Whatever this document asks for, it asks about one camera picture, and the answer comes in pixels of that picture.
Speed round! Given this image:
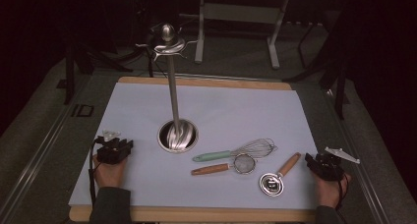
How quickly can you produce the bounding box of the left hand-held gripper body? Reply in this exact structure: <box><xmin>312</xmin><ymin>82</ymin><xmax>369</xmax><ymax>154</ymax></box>
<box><xmin>95</xmin><ymin>130</ymin><xmax>130</xmax><ymax>166</ymax></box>

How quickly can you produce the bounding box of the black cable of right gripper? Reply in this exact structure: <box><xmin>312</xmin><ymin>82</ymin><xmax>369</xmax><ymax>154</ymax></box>
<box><xmin>335</xmin><ymin>172</ymin><xmax>350</xmax><ymax>212</ymax></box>

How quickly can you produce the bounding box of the small strainer with wooden handle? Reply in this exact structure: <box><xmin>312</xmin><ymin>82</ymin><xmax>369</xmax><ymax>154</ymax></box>
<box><xmin>191</xmin><ymin>153</ymin><xmax>257</xmax><ymax>177</ymax></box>

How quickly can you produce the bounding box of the dark tripod stand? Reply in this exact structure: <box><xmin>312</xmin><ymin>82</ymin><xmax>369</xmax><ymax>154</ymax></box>
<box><xmin>282</xmin><ymin>7</ymin><xmax>350</xmax><ymax>121</ymax></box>
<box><xmin>62</xmin><ymin>33</ymin><xmax>134</xmax><ymax>106</ymax></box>

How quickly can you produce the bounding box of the steel utensil stand with hooks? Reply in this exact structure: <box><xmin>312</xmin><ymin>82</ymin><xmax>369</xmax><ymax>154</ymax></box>
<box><xmin>136</xmin><ymin>23</ymin><xmax>200</xmax><ymax>154</ymax></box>

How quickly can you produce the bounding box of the steel egg separator wooden handle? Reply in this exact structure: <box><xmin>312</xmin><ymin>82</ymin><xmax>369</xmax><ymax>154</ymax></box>
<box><xmin>259</xmin><ymin>151</ymin><xmax>302</xmax><ymax>197</ymax></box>

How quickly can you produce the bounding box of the person's right hand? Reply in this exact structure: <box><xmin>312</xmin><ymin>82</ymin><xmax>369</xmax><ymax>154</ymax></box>
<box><xmin>314</xmin><ymin>171</ymin><xmax>353</xmax><ymax>209</ymax></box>

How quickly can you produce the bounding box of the person's left hand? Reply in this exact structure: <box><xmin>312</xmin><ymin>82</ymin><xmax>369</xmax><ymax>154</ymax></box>
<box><xmin>92</xmin><ymin>153</ymin><xmax>129</xmax><ymax>189</ymax></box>

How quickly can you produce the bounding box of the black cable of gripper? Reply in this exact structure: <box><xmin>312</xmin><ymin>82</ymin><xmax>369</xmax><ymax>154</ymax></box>
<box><xmin>88</xmin><ymin>136</ymin><xmax>100</xmax><ymax>208</ymax></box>
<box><xmin>335</xmin><ymin>172</ymin><xmax>350</xmax><ymax>212</ymax></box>

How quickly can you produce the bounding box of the metal floor rail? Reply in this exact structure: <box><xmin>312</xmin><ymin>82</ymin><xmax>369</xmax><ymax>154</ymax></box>
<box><xmin>0</xmin><ymin>76</ymin><xmax>93</xmax><ymax>224</ymax></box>
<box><xmin>323</xmin><ymin>87</ymin><xmax>392</xmax><ymax>224</ymax></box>

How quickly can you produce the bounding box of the whisk with green handle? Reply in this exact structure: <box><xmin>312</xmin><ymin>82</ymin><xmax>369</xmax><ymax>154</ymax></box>
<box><xmin>192</xmin><ymin>138</ymin><xmax>278</xmax><ymax>163</ymax></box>

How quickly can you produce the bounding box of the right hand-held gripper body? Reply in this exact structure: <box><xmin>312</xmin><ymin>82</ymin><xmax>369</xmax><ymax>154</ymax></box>
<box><xmin>314</xmin><ymin>146</ymin><xmax>361</xmax><ymax>182</ymax></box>

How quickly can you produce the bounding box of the light blue table mat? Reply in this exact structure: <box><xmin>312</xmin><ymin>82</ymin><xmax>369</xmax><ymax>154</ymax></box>
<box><xmin>68</xmin><ymin>82</ymin><xmax>319</xmax><ymax>210</ymax></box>

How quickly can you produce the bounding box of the white metal frame stand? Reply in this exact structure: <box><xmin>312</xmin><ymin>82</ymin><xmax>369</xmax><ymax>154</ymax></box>
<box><xmin>179</xmin><ymin>0</ymin><xmax>291</xmax><ymax>71</ymax></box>

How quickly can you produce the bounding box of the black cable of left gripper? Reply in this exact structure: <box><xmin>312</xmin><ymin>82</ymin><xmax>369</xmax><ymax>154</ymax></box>
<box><xmin>88</xmin><ymin>136</ymin><xmax>100</xmax><ymax>208</ymax></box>

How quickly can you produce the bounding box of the black rectangular floor plate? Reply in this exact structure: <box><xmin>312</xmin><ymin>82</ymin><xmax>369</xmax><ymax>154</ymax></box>
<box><xmin>71</xmin><ymin>103</ymin><xmax>95</xmax><ymax>118</ymax></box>

